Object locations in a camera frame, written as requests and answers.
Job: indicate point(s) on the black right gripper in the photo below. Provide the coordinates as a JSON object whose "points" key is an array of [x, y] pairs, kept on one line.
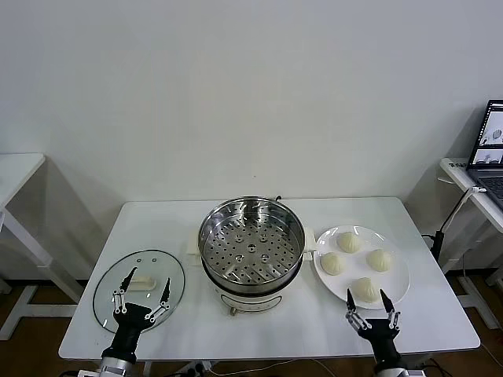
{"points": [[383, 337]]}

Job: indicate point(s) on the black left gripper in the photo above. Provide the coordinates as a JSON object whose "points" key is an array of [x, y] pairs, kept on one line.
{"points": [[133, 318]]}

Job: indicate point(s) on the white steamed baozi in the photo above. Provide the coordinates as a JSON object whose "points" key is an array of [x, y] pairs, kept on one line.
{"points": [[366, 292], [379, 260], [349, 242], [333, 263]]}

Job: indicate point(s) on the round glass pot lid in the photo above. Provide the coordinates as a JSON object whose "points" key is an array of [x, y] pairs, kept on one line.
{"points": [[157, 263]]}

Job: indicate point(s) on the stainless steel steamer pot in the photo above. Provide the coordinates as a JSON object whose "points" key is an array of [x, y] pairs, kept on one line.
{"points": [[251, 302]]}

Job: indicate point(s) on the perforated steel steamer basket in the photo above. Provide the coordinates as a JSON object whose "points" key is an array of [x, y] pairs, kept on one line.
{"points": [[251, 247]]}

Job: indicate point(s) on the round white plate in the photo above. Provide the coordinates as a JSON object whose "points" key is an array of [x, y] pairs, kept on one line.
{"points": [[395, 282]]}

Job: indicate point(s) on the white floor power strip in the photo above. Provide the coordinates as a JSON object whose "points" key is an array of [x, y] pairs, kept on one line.
{"points": [[196, 368]]}

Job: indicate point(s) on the empty white side table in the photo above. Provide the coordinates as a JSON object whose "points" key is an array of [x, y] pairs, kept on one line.
{"points": [[15, 169]]}

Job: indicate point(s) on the open dark laptop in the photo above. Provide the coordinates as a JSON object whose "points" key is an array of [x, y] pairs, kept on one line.
{"points": [[489, 133]]}

